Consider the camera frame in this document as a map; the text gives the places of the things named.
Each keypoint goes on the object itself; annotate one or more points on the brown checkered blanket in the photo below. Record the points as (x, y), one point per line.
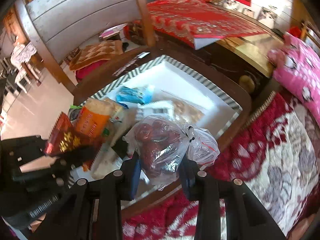
(97, 52)

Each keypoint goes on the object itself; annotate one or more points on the striped white tray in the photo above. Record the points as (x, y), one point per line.
(95, 80)

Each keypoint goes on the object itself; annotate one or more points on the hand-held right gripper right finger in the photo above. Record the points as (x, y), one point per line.
(187, 182)

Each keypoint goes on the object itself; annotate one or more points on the white packet with black print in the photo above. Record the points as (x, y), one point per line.
(157, 110)

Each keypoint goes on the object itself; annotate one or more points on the white chair with floral cloth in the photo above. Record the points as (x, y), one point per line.
(22, 62)

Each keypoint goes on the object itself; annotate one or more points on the clear bag of red dates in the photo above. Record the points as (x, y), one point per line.
(157, 145)

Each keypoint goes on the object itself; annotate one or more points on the reddish brown snack packet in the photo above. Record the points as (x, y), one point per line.
(62, 135)

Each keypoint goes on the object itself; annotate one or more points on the brown teddy bear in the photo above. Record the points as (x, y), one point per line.
(216, 0)

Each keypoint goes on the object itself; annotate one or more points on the orange cracker packet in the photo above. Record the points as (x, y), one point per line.
(92, 122)

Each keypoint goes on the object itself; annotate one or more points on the large blue white cracker packet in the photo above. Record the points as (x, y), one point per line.
(132, 95)

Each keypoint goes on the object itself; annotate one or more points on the large framed photo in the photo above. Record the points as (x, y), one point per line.
(267, 15)

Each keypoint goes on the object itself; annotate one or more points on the wooden post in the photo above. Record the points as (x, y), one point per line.
(145, 15)

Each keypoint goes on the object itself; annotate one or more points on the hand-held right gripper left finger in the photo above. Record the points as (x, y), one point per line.
(135, 180)

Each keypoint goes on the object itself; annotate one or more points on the pink penguin print pillow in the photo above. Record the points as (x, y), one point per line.
(300, 67)

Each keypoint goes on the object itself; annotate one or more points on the dark wooden cabinet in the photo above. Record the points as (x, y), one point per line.
(225, 60)

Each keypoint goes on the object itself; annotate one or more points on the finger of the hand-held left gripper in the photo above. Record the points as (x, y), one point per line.
(80, 155)

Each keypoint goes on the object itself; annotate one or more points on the green black snack packet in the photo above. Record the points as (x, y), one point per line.
(75, 108)

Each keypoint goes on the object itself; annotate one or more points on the red patterned cloth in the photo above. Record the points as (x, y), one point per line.
(190, 17)

